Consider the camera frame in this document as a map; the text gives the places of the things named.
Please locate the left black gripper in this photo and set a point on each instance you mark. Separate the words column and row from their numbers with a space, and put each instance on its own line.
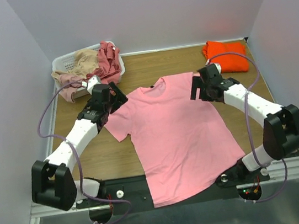
column 121, row 98

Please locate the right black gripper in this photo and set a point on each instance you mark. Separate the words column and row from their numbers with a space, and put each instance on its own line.
column 200, row 88

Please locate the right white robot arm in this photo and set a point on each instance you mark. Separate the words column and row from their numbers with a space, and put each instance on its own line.
column 280, row 123

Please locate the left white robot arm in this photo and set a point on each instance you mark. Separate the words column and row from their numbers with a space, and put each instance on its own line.
column 51, row 179

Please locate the folded orange t shirt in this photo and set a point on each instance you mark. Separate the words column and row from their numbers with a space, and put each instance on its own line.
column 223, row 54

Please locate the dark red t shirt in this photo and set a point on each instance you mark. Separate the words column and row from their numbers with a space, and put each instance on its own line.
column 109, row 67

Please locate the beige t shirt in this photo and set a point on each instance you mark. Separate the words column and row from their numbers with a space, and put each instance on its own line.
column 81, row 63

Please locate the dusty pink t shirt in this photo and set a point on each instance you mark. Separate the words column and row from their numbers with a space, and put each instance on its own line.
column 71, row 82

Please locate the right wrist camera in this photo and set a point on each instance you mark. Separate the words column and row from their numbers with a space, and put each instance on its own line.
column 217, row 65

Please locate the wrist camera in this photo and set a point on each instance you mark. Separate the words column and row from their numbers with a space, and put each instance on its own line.
column 217, row 65
column 89, row 84

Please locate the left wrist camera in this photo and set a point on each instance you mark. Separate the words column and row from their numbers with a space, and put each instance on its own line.
column 89, row 84

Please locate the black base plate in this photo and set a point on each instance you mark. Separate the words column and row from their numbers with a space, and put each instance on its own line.
column 132, row 193

